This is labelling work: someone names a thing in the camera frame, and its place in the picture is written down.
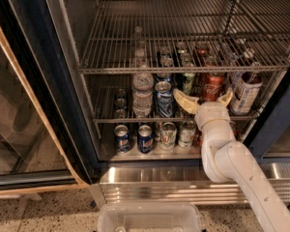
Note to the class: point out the steel fridge bottom grille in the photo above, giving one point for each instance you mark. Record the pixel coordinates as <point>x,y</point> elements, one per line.
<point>179,184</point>

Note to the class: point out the white labelled coffee bottle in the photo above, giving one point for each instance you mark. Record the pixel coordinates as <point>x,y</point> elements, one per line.
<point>245,93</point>

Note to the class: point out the red coke can shelf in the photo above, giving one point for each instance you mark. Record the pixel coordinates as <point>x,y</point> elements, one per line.
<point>212,87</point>

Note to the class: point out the wire shelf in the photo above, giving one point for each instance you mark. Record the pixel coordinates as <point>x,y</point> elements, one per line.
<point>115,105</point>
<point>221,35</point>

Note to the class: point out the blue pepsi can middle shelf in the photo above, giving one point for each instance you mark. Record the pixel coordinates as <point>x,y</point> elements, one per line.
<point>164,99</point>

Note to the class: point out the clear plastic bin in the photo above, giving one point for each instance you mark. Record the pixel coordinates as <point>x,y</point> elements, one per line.
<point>149,217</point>

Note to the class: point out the white green can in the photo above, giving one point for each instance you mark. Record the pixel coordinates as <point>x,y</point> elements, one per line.
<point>186,134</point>
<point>168,134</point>

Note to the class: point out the red coke can bottom right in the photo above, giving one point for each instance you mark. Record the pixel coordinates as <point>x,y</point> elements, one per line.
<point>234,128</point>

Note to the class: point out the upper wire shelf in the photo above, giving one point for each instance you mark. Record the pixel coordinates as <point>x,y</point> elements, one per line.
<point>221,35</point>

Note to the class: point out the middle wire shelf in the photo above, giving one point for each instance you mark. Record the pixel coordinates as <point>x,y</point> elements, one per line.
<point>115,105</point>

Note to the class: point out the clear water bottle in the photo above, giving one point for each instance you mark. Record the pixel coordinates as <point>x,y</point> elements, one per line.
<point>142,82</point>

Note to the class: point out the blue pepsi can bottom left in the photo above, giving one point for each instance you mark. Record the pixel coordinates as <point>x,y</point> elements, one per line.
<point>122,138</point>

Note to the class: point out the white green can bottom right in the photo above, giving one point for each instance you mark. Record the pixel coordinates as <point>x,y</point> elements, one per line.
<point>186,134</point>

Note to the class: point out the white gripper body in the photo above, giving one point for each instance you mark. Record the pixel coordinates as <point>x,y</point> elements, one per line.
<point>212,113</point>

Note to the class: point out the green soda can middle shelf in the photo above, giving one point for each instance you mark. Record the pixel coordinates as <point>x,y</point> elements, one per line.
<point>187,82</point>

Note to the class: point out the red coke can bottom left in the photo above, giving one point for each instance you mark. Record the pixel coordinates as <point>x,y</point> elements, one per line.
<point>199,138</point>

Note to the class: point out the blue fridge center post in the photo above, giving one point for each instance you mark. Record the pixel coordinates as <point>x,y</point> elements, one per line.
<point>271,125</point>

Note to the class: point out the blue pepsi can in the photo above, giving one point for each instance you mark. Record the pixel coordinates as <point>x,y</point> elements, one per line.
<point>145,139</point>
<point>122,138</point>

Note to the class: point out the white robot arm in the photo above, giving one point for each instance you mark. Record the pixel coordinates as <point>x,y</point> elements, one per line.
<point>224,159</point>

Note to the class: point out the red coke can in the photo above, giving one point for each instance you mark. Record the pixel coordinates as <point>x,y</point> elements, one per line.
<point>199,138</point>
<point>234,128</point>

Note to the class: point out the glass fridge door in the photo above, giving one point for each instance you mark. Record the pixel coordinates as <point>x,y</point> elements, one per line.
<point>32,160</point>

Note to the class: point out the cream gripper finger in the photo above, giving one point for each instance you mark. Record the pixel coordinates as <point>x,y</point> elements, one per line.
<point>188,103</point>
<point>226,98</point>

